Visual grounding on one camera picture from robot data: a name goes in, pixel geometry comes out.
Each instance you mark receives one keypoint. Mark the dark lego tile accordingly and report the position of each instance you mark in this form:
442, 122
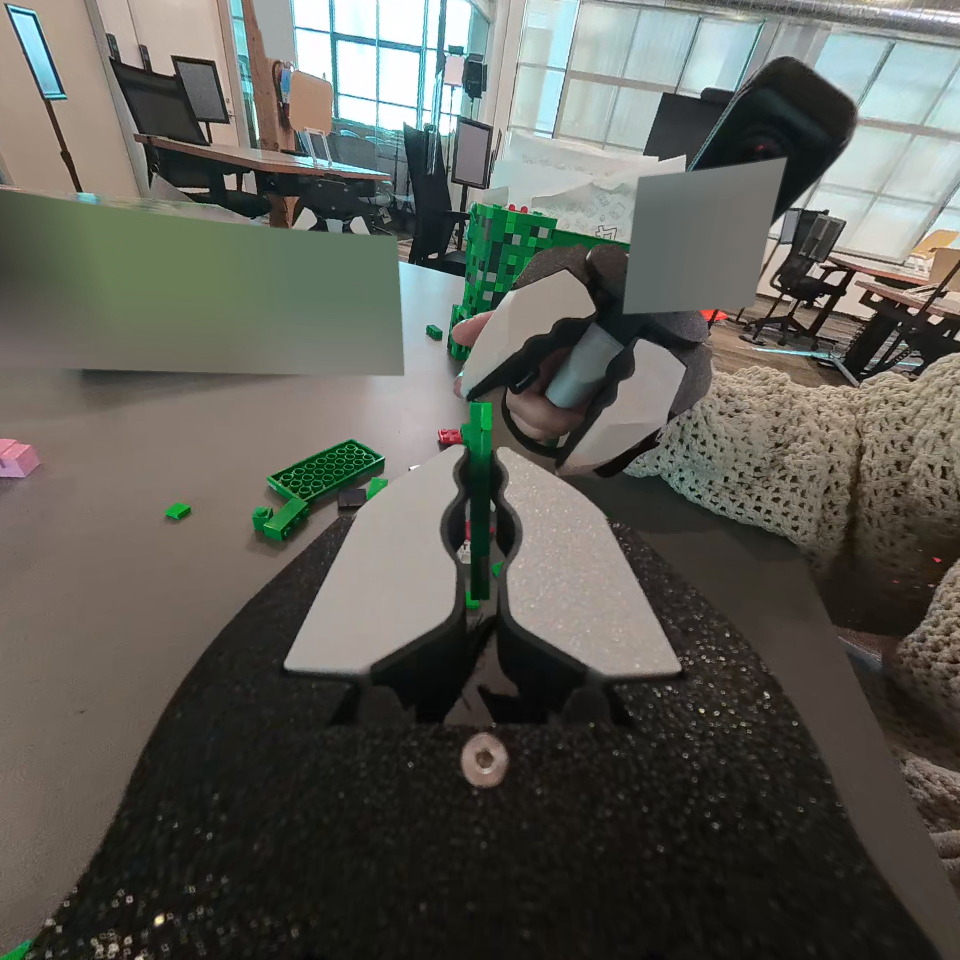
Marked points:
351, 499

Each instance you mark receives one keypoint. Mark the long green lego brick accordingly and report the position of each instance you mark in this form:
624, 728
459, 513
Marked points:
286, 519

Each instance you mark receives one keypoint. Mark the person's cream knit sweater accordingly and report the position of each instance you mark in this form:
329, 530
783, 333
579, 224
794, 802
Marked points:
934, 660

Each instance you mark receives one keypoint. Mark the wooden post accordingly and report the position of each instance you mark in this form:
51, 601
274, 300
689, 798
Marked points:
268, 112

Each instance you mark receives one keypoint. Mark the green pixel pattern lego box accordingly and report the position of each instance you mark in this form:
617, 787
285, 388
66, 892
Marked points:
502, 255

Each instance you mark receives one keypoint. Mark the black mesh office chair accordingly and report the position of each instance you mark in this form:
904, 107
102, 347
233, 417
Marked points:
802, 277

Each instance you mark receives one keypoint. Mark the cardboard box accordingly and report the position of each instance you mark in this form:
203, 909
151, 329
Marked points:
941, 259

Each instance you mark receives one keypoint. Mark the person's right hand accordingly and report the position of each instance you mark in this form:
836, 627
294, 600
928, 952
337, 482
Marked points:
536, 416

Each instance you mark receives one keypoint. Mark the red lego piece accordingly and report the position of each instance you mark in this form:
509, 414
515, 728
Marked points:
450, 436

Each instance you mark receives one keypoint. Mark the black camera on stand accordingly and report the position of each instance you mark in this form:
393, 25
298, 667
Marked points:
473, 75

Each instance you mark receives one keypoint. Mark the wooden office desk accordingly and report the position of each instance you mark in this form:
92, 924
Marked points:
247, 156

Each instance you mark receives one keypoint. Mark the grey screen tablet on stand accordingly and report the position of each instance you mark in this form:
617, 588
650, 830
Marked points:
471, 154

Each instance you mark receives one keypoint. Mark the blue framed sign on stand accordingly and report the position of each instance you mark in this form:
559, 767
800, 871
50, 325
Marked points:
36, 52

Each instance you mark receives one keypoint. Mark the wooden desk with black legs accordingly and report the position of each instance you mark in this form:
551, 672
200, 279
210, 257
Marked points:
892, 292

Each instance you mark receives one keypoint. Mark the tall green lego assembly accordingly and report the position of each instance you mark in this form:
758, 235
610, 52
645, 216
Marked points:
480, 450

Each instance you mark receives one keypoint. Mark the green lego tile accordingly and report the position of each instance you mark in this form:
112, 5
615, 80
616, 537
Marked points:
376, 487

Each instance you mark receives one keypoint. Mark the white printed paper bag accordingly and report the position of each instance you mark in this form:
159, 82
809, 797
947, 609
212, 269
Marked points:
570, 180

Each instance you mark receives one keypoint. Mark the pink lego piece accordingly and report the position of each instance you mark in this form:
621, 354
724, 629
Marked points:
16, 459

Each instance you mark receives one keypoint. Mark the tan cardboard board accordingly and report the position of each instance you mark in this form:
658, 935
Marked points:
311, 101

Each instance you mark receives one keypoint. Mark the grey screen monitor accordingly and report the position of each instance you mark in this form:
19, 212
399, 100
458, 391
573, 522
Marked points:
201, 88

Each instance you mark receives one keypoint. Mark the large grid window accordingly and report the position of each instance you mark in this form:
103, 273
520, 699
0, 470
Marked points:
600, 67
375, 67

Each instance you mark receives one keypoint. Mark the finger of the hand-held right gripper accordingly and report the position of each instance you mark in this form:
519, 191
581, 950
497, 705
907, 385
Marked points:
645, 397
525, 322

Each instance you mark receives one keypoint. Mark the person's right forearm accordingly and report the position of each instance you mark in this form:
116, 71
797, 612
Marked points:
810, 450

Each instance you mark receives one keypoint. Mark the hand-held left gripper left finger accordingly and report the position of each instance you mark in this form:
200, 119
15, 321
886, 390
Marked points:
375, 585

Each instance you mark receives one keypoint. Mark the green lego brick stack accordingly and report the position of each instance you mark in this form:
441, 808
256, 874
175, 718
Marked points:
459, 341

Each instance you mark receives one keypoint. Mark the round green lego stud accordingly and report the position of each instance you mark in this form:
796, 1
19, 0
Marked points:
262, 517

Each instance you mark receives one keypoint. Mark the black monitor back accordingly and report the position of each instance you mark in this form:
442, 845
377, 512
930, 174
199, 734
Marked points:
679, 127

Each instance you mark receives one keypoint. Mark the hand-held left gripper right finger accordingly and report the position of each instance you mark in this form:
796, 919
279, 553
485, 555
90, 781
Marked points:
585, 585

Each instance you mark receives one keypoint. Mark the black computer monitor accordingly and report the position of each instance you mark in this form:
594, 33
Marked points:
154, 105

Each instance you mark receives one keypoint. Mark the large green lego plate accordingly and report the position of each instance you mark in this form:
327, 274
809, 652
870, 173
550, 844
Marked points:
326, 469

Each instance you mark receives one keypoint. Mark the clear acrylic sign holder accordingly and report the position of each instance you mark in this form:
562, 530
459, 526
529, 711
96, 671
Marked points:
316, 146

